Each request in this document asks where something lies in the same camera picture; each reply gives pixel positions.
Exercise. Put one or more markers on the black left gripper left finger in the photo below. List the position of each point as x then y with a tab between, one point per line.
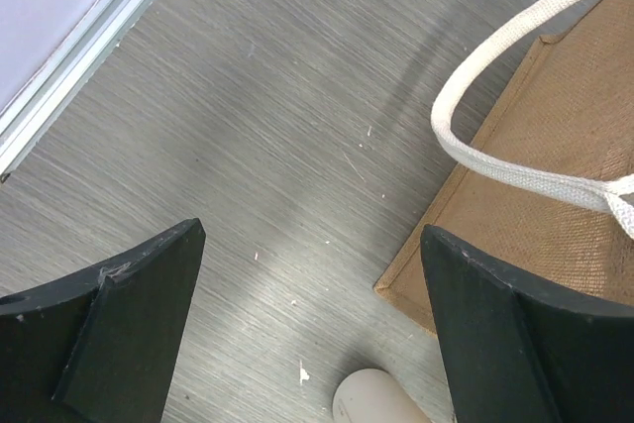
100	344

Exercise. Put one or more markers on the aluminium frame rail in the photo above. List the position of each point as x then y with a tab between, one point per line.
49	49

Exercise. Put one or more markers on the cream white bottle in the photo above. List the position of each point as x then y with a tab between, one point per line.
374	396

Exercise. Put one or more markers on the brown jute canvas bag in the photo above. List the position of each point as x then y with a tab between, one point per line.
547	181

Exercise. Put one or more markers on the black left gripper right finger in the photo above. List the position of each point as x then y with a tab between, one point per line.
517	347

